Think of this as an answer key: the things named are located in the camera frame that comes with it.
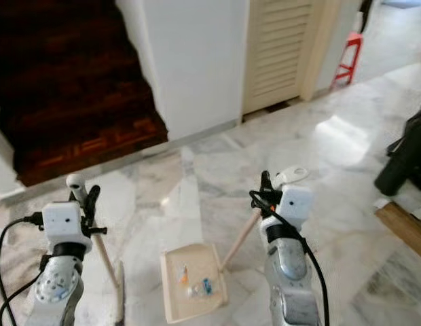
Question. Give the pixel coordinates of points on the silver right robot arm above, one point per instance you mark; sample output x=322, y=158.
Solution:
x=290, y=288

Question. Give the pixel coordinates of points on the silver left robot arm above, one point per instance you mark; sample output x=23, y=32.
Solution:
x=56, y=291

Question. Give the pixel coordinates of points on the blue wrapper scrap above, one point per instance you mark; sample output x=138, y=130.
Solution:
x=208, y=286

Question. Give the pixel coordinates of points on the orange trash scrap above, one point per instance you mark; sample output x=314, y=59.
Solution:
x=183, y=274

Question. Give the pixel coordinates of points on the dark wooden staircase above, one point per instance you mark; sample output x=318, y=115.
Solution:
x=75, y=85

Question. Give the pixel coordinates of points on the white crumpled paper scrap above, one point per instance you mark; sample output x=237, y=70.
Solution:
x=195, y=292

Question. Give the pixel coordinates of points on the beige louvred door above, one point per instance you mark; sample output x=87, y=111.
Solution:
x=285, y=54

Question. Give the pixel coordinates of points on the brown wooden furniture edge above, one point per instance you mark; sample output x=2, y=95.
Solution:
x=404, y=227

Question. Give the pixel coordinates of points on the black bag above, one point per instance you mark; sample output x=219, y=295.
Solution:
x=407, y=159

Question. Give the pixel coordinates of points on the red metal stool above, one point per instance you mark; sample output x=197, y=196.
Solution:
x=353, y=49

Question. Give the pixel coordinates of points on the black upright tool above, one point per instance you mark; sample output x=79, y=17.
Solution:
x=365, y=15

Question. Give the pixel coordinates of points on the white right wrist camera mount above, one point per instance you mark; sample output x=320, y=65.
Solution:
x=293, y=204

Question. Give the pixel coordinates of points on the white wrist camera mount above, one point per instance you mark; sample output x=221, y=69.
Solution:
x=64, y=225
x=293, y=204

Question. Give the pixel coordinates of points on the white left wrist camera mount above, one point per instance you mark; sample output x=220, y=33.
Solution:
x=64, y=225

